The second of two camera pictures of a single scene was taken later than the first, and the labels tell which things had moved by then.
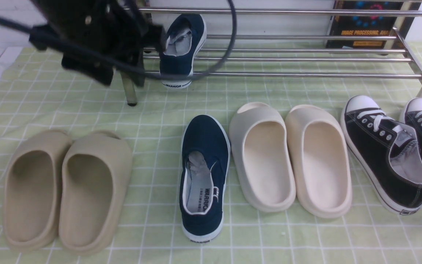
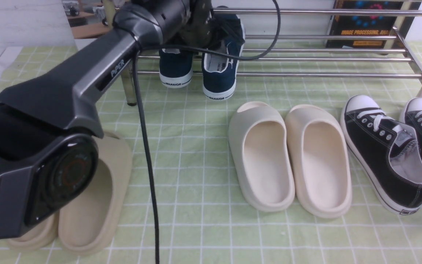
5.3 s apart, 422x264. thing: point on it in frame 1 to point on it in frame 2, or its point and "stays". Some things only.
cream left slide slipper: (261, 156) stays
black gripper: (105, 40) to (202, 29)
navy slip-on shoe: (206, 156) to (219, 70)
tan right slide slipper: (96, 168) stays
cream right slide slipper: (319, 148) stays
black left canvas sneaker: (384, 153) stays
